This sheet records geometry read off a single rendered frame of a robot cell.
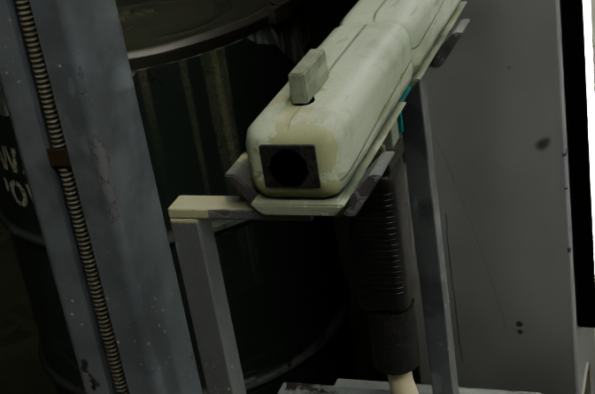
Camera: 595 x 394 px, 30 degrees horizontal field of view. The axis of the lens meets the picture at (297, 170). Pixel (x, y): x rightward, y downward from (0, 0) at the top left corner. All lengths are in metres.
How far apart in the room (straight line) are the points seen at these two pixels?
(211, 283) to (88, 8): 0.18
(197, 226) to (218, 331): 0.06
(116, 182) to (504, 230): 0.59
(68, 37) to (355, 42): 0.16
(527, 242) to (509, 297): 0.07
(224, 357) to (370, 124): 0.15
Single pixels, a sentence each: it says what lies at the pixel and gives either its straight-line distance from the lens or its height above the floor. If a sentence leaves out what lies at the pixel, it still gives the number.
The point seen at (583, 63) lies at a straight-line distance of 1.11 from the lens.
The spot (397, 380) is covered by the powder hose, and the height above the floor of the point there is 0.92.
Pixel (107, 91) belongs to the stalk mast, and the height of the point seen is 1.12.
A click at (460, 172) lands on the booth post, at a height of 0.84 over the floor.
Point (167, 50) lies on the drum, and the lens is 1.57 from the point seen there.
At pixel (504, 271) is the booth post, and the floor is 0.72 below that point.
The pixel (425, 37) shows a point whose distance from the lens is 0.67.
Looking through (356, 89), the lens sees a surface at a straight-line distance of 0.54.
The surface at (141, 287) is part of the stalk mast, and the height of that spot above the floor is 0.99.
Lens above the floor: 1.33
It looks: 24 degrees down
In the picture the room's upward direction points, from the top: 9 degrees counter-clockwise
